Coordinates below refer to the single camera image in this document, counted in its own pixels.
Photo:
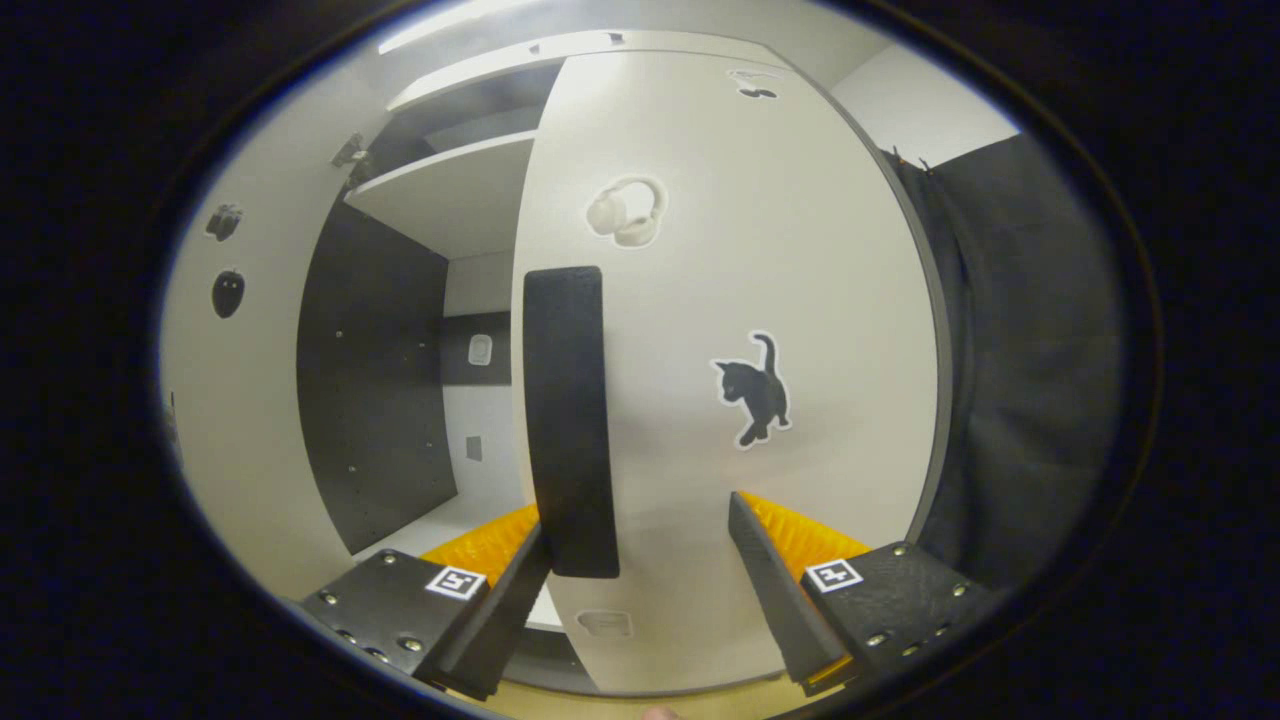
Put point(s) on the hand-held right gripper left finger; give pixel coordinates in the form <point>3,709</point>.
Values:
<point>505,620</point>

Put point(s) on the metal cabinet hinge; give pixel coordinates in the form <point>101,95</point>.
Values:
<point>350,150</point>

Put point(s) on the white cabinet door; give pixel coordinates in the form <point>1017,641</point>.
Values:
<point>800,250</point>
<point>260,420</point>

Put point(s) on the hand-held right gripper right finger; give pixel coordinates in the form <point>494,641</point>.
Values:
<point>775,600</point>

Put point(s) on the white and grey cabinet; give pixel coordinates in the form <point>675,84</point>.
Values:
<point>380,400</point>

